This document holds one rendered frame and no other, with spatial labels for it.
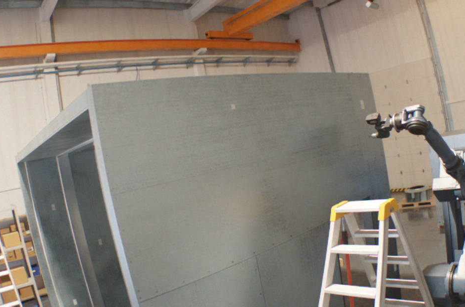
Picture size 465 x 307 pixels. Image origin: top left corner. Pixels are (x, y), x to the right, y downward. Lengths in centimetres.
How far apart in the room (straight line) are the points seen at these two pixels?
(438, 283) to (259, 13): 1038
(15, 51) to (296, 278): 914
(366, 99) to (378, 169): 64
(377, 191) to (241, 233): 160
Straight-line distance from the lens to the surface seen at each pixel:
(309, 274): 278
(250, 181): 234
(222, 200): 221
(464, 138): 854
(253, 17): 1264
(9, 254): 986
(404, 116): 296
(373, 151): 351
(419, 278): 252
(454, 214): 414
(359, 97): 346
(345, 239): 315
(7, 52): 1044
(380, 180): 358
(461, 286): 348
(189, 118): 213
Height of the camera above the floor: 277
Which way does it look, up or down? 1 degrees down
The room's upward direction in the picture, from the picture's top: 11 degrees counter-clockwise
